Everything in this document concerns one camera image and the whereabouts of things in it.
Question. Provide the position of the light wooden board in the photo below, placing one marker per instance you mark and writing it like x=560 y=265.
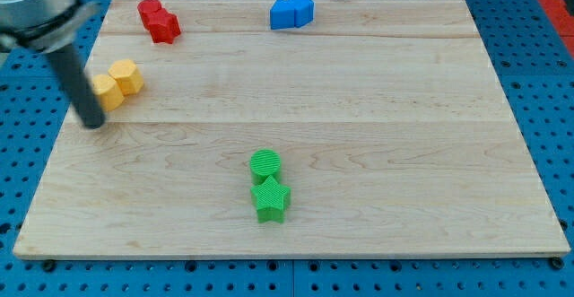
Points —
x=395 y=136

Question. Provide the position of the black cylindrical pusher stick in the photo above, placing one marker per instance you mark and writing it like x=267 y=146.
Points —
x=67 y=66

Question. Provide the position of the blue cube block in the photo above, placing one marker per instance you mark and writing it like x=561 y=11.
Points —
x=282 y=15

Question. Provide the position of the yellow hexagon block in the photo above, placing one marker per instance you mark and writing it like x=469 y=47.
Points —
x=127 y=75

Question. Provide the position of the green star block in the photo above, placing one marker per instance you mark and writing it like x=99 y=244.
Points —
x=271 y=199

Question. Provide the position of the red star block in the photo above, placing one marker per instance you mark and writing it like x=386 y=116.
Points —
x=163 y=27

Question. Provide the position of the green cylinder block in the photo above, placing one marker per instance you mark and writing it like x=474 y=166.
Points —
x=265 y=163

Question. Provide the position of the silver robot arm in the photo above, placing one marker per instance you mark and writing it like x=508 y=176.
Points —
x=49 y=27

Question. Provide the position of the red cylinder block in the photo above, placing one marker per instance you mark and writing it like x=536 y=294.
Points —
x=146 y=9

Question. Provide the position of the red mat strip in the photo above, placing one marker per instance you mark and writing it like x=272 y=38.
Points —
x=560 y=13

